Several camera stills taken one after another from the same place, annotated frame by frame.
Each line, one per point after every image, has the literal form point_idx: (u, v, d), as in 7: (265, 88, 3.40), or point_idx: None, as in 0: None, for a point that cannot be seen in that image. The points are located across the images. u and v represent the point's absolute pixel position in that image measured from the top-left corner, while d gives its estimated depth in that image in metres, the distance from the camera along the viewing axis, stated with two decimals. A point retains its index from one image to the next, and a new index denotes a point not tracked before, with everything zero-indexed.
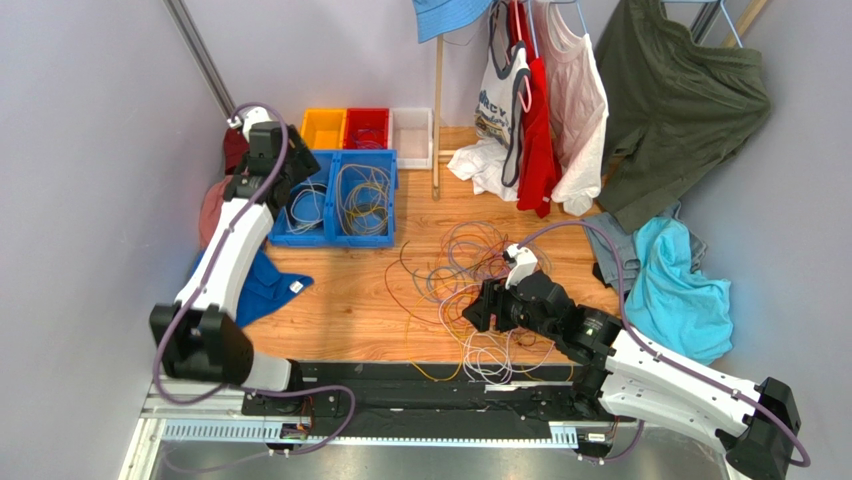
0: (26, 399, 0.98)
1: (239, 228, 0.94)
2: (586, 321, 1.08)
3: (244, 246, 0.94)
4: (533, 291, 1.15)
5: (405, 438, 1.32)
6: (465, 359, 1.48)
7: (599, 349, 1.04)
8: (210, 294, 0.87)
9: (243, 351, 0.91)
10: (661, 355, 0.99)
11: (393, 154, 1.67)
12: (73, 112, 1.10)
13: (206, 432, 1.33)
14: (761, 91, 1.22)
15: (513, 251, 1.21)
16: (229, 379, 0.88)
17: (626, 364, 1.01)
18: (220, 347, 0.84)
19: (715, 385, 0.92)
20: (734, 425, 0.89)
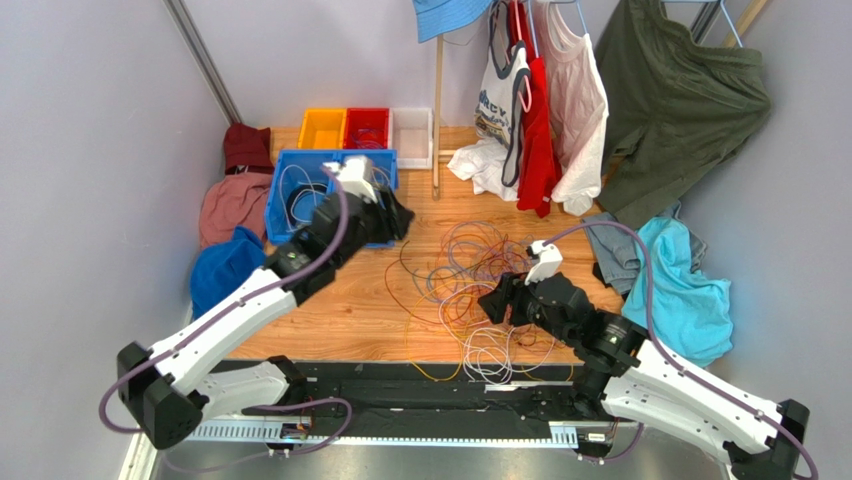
0: (28, 398, 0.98)
1: (248, 305, 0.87)
2: (608, 327, 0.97)
3: (236, 330, 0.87)
4: (553, 295, 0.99)
5: (405, 438, 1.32)
6: (466, 359, 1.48)
7: (623, 359, 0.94)
8: (176, 362, 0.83)
9: (189, 422, 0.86)
10: (686, 371, 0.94)
11: (393, 154, 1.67)
12: (74, 112, 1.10)
13: (207, 433, 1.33)
14: (761, 90, 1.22)
15: (537, 247, 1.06)
16: (156, 443, 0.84)
17: (649, 377, 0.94)
18: (160, 416, 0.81)
19: (739, 405, 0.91)
20: (754, 445, 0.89)
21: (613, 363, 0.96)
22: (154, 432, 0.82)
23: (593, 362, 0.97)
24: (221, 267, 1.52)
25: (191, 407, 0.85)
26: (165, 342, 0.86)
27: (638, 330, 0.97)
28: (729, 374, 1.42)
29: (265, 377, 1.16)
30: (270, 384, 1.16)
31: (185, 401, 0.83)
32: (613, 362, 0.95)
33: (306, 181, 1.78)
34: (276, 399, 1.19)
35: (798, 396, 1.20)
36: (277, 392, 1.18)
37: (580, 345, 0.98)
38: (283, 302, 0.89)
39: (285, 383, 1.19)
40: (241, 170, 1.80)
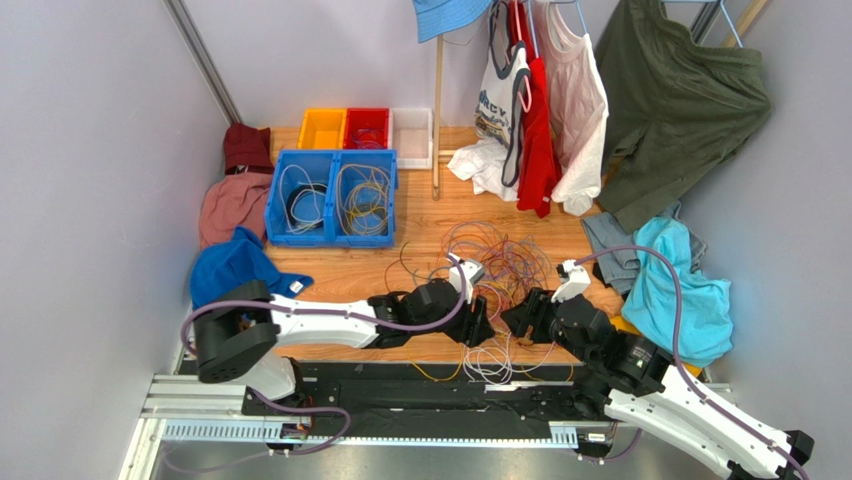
0: (28, 398, 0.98)
1: (349, 320, 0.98)
2: (632, 349, 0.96)
3: (328, 335, 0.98)
4: (574, 317, 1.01)
5: (405, 438, 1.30)
6: (466, 359, 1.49)
7: (650, 383, 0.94)
8: (286, 321, 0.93)
9: (231, 371, 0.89)
10: (708, 398, 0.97)
11: (393, 154, 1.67)
12: (74, 112, 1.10)
13: (206, 432, 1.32)
14: (761, 91, 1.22)
15: (568, 265, 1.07)
16: (208, 365, 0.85)
17: (673, 402, 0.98)
18: (239, 347, 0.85)
19: (755, 435, 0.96)
20: (764, 471, 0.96)
21: (636, 384, 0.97)
22: (221, 357, 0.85)
23: (616, 382, 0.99)
24: (221, 267, 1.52)
25: (255, 362, 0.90)
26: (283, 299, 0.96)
27: (663, 354, 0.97)
28: (728, 374, 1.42)
29: (283, 373, 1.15)
30: (281, 382, 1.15)
31: (261, 353, 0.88)
32: (636, 384, 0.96)
33: (306, 181, 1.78)
34: (278, 397, 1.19)
35: (797, 395, 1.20)
36: (281, 391, 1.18)
37: (602, 367, 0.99)
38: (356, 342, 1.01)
39: (292, 389, 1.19)
40: (241, 170, 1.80)
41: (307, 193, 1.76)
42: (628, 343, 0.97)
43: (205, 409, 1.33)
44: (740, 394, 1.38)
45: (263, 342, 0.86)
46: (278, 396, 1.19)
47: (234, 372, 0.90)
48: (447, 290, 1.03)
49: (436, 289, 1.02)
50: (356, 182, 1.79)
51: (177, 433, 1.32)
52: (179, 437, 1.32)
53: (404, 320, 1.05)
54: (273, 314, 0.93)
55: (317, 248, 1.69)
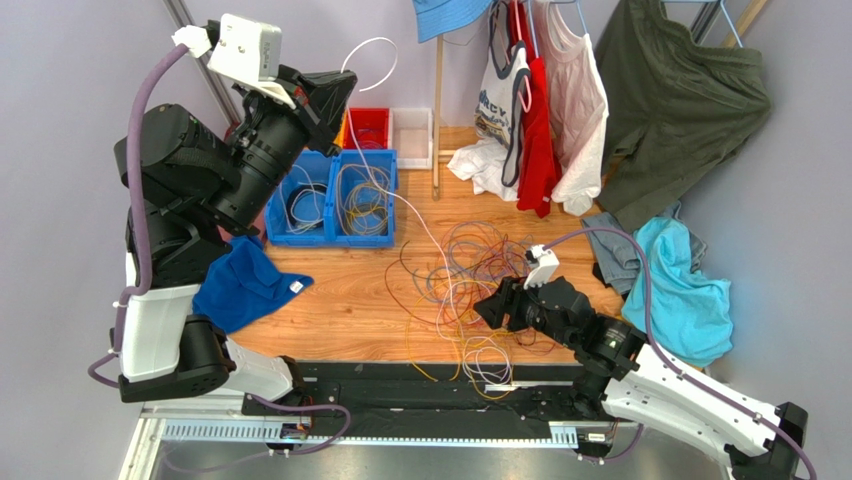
0: (29, 399, 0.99)
1: (130, 305, 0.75)
2: (607, 331, 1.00)
3: (148, 319, 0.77)
4: (555, 300, 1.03)
5: (405, 438, 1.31)
6: (464, 359, 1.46)
7: (623, 363, 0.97)
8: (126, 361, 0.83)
9: (194, 385, 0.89)
10: (685, 374, 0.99)
11: (393, 154, 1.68)
12: (75, 112, 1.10)
13: (207, 432, 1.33)
14: (761, 90, 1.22)
15: (537, 253, 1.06)
16: (192, 395, 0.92)
17: (648, 379, 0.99)
18: (145, 398, 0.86)
19: (738, 409, 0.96)
20: (754, 447, 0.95)
21: (613, 367, 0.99)
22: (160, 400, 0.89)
23: (593, 365, 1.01)
24: (220, 266, 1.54)
25: (178, 374, 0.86)
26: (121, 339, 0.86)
27: (638, 334, 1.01)
28: (728, 373, 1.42)
29: (277, 372, 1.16)
30: (279, 379, 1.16)
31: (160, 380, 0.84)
32: (613, 366, 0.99)
33: (306, 181, 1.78)
34: (276, 396, 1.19)
35: (796, 394, 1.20)
36: (279, 390, 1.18)
37: (581, 349, 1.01)
38: (163, 293, 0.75)
39: (289, 386, 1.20)
40: None
41: (307, 193, 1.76)
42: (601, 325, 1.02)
43: (206, 409, 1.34)
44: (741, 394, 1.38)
45: (130, 394, 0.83)
46: (276, 395, 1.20)
47: (210, 380, 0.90)
48: (165, 126, 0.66)
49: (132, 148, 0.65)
50: (355, 182, 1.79)
51: (177, 433, 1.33)
52: (179, 437, 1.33)
53: (185, 209, 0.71)
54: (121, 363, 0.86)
55: (317, 249, 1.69)
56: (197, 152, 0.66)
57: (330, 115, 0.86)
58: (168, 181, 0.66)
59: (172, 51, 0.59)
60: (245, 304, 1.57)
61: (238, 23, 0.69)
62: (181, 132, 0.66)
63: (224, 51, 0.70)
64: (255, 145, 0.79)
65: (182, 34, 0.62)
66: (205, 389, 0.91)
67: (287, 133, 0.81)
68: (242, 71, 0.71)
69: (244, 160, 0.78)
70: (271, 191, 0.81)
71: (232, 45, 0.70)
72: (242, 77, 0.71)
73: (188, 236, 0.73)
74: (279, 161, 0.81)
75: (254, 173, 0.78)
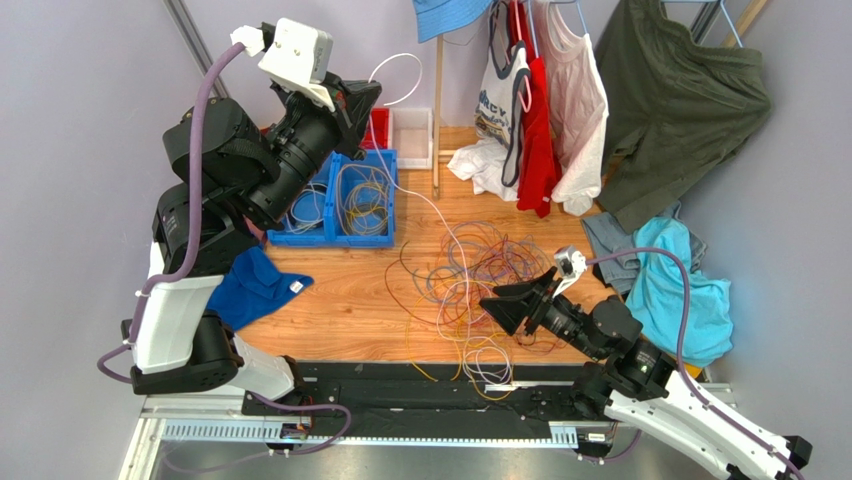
0: (28, 398, 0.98)
1: (152, 297, 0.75)
2: (638, 355, 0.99)
3: (169, 311, 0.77)
4: (613, 326, 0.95)
5: (404, 438, 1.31)
6: (465, 359, 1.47)
7: (653, 388, 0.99)
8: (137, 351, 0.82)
9: (205, 378, 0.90)
10: (711, 405, 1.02)
11: (393, 154, 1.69)
12: (75, 112, 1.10)
13: (206, 432, 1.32)
14: (761, 91, 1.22)
15: (577, 266, 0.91)
16: (201, 388, 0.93)
17: (676, 407, 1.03)
18: (156, 390, 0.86)
19: (756, 442, 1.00)
20: (765, 477, 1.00)
21: (640, 389, 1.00)
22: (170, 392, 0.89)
23: (619, 385, 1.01)
24: None
25: (191, 367, 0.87)
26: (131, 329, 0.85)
27: (665, 359, 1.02)
28: (728, 374, 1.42)
29: (279, 371, 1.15)
30: (280, 378, 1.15)
31: (174, 373, 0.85)
32: (640, 388, 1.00)
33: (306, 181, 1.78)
34: (277, 396, 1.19)
35: (795, 394, 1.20)
36: (281, 389, 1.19)
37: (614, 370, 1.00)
38: (190, 285, 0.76)
39: (290, 385, 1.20)
40: None
41: (307, 194, 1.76)
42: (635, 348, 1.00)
43: (205, 409, 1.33)
44: (740, 394, 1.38)
45: (142, 386, 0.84)
46: (278, 394, 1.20)
47: (220, 374, 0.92)
48: (221, 116, 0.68)
49: (180, 137, 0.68)
50: (355, 183, 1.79)
51: (177, 433, 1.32)
52: (178, 437, 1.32)
53: (222, 199, 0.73)
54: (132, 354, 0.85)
55: (317, 249, 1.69)
56: (249, 144, 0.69)
57: (360, 121, 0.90)
58: (215, 170, 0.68)
59: (231, 47, 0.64)
60: (246, 304, 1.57)
61: (293, 27, 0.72)
62: (236, 124, 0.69)
63: (278, 53, 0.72)
64: (293, 143, 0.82)
65: (240, 33, 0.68)
66: (215, 382, 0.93)
67: (322, 134, 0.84)
68: (294, 73, 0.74)
69: (281, 156, 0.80)
70: (302, 189, 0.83)
71: (285, 48, 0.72)
72: (293, 79, 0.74)
73: (223, 227, 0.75)
74: (312, 159, 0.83)
75: (291, 171, 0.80)
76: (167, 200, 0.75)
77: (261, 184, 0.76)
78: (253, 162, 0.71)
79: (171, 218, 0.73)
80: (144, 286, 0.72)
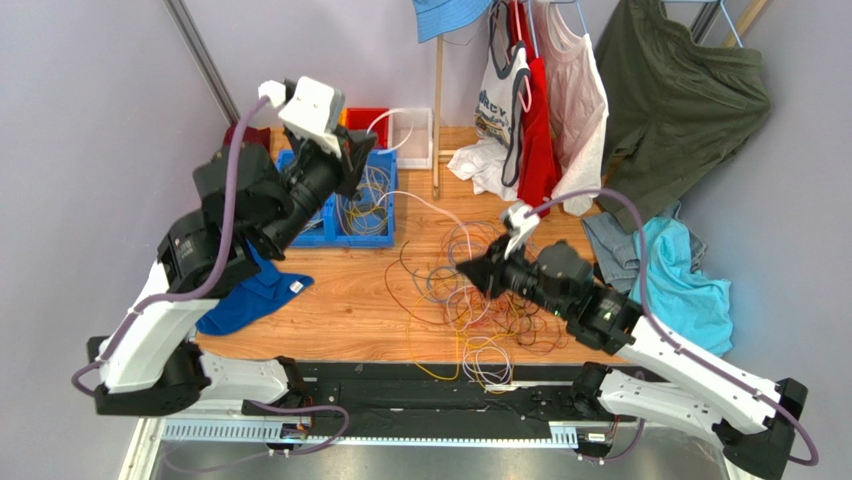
0: (27, 398, 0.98)
1: (145, 315, 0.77)
2: (601, 302, 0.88)
3: (156, 333, 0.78)
4: (557, 266, 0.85)
5: (404, 438, 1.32)
6: (464, 359, 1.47)
7: (618, 337, 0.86)
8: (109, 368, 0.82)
9: (168, 403, 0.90)
10: (683, 349, 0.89)
11: (393, 154, 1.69)
12: (76, 113, 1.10)
13: (206, 433, 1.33)
14: (761, 90, 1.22)
15: (519, 222, 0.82)
16: (159, 414, 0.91)
17: (645, 355, 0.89)
18: (118, 409, 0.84)
19: (739, 386, 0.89)
20: (752, 424, 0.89)
21: (605, 340, 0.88)
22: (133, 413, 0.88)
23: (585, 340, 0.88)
24: None
25: (159, 391, 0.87)
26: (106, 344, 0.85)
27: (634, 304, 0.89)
28: None
29: (268, 377, 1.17)
30: (270, 384, 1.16)
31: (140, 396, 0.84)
32: (606, 339, 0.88)
33: None
34: (272, 399, 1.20)
35: None
36: (274, 393, 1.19)
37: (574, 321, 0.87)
38: (189, 305, 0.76)
39: (285, 389, 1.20)
40: None
41: None
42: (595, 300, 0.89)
43: (205, 409, 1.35)
44: None
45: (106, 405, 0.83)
46: (273, 398, 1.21)
47: (183, 400, 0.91)
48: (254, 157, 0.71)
49: (212, 173, 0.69)
50: None
51: (177, 433, 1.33)
52: (178, 437, 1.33)
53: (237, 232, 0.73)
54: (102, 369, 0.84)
55: (317, 249, 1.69)
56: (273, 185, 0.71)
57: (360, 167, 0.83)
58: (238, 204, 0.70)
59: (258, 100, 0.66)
60: (245, 304, 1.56)
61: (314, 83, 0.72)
62: (265, 168, 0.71)
63: (297, 104, 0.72)
64: (298, 185, 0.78)
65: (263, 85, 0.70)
66: (178, 407, 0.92)
67: (328, 177, 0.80)
68: (309, 122, 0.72)
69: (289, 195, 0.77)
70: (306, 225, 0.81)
71: (304, 101, 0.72)
72: (307, 127, 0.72)
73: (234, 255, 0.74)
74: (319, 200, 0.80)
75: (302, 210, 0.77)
76: (180, 226, 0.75)
77: (274, 220, 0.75)
78: (274, 201, 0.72)
79: (186, 244, 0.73)
80: (139, 303, 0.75)
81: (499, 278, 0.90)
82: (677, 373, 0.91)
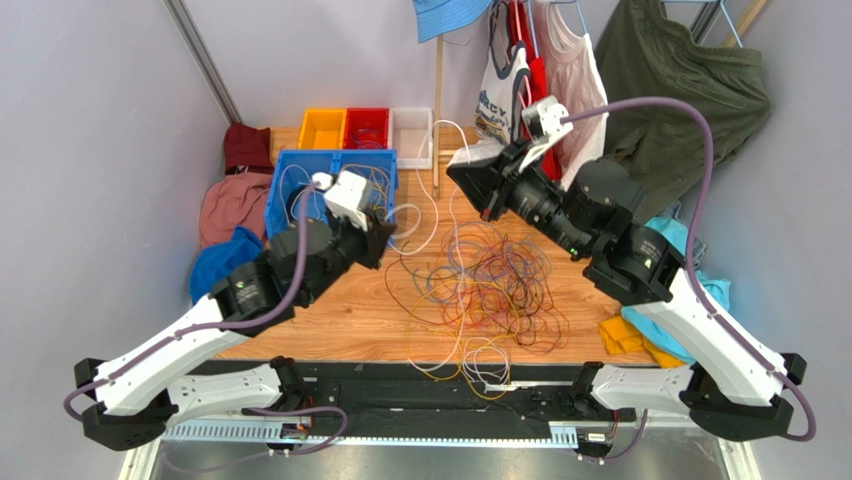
0: (26, 399, 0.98)
1: (182, 340, 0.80)
2: (641, 245, 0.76)
3: (181, 359, 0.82)
4: (605, 191, 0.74)
5: (404, 438, 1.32)
6: (465, 359, 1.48)
7: (657, 289, 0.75)
8: (112, 390, 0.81)
9: (145, 433, 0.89)
10: (717, 314, 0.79)
11: (393, 154, 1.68)
12: (76, 114, 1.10)
13: (207, 432, 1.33)
14: (761, 90, 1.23)
15: (548, 127, 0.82)
16: (122, 446, 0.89)
17: (677, 315, 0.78)
18: (106, 432, 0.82)
19: (757, 359, 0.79)
20: (756, 399, 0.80)
21: (637, 290, 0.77)
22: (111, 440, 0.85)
23: (613, 286, 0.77)
24: (221, 267, 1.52)
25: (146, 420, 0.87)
26: (110, 363, 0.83)
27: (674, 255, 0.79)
28: None
29: (252, 387, 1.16)
30: (259, 392, 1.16)
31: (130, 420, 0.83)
32: (638, 289, 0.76)
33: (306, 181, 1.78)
34: (265, 404, 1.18)
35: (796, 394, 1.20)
36: (267, 397, 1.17)
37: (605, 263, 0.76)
38: (227, 338, 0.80)
39: (277, 392, 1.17)
40: (241, 170, 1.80)
41: None
42: (636, 238, 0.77)
43: None
44: None
45: (103, 427, 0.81)
46: (269, 403, 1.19)
47: (149, 433, 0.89)
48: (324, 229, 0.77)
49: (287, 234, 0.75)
50: None
51: (177, 432, 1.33)
52: (179, 437, 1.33)
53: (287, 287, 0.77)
54: (98, 391, 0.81)
55: None
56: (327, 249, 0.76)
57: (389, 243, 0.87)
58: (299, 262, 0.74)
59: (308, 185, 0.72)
60: None
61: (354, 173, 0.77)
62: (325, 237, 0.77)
63: (336, 189, 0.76)
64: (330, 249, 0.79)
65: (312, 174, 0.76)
66: (144, 439, 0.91)
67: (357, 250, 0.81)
68: (344, 200, 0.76)
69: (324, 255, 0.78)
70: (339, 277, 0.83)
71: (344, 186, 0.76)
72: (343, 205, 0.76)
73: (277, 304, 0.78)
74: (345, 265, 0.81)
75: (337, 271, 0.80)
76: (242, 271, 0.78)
77: (315, 276, 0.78)
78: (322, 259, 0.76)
79: (246, 289, 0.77)
80: (182, 330, 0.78)
81: (505, 194, 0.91)
82: (692, 332, 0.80)
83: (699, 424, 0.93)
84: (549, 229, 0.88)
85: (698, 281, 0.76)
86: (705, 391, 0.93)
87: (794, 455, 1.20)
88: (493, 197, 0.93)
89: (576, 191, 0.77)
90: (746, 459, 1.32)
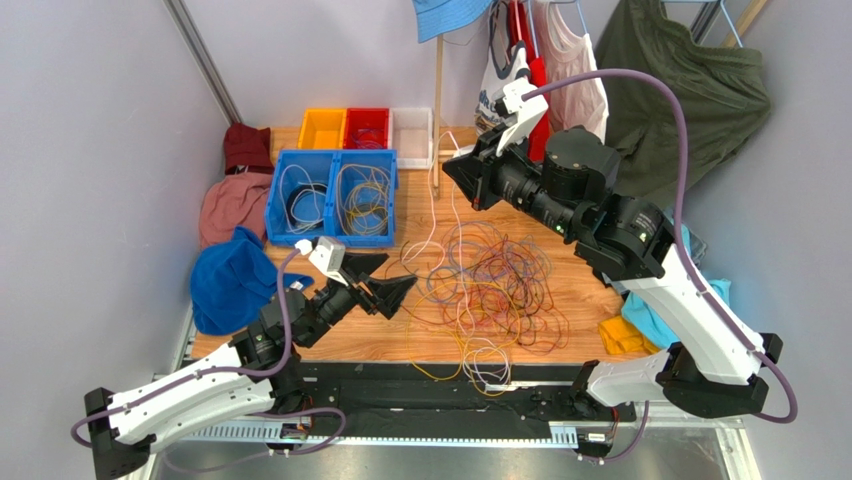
0: (25, 400, 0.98)
1: (200, 380, 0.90)
2: (635, 218, 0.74)
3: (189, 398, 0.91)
4: (575, 158, 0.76)
5: (406, 438, 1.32)
6: (465, 359, 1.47)
7: (650, 263, 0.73)
8: (125, 418, 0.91)
9: (130, 463, 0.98)
10: (707, 292, 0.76)
11: (393, 154, 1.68)
12: (75, 114, 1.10)
13: (206, 432, 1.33)
14: (761, 90, 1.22)
15: (511, 105, 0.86)
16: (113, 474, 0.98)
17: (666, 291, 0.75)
18: (108, 458, 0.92)
19: (739, 339, 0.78)
20: (735, 378, 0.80)
21: (632, 265, 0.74)
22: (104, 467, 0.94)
23: (605, 262, 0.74)
24: (221, 267, 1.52)
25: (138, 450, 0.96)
26: (127, 393, 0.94)
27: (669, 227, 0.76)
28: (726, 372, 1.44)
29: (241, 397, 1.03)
30: (247, 403, 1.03)
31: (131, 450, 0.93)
32: (633, 263, 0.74)
33: (306, 181, 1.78)
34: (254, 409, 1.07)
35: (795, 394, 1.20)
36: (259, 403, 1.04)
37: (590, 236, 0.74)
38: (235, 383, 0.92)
39: (270, 399, 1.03)
40: (242, 170, 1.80)
41: (307, 193, 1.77)
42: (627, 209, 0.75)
43: None
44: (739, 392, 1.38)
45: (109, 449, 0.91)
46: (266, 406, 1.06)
47: (134, 463, 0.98)
48: None
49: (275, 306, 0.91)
50: (355, 182, 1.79)
51: None
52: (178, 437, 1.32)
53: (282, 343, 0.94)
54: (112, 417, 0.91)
55: None
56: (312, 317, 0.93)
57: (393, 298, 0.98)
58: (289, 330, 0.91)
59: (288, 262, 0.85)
60: (245, 304, 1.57)
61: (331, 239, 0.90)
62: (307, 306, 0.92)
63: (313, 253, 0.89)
64: (322, 306, 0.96)
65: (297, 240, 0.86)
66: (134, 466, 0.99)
67: (349, 300, 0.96)
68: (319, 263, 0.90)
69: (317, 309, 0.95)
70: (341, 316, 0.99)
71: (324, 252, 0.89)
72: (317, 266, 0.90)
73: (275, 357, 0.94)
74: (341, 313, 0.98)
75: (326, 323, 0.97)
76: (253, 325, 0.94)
77: (305, 334, 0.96)
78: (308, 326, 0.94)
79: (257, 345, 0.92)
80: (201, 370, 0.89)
81: (489, 178, 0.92)
82: (680, 310, 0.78)
83: (674, 403, 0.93)
84: (533, 208, 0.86)
85: (689, 256, 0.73)
86: (676, 368, 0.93)
87: (793, 455, 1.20)
88: (478, 184, 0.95)
89: (545, 160, 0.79)
90: (746, 459, 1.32)
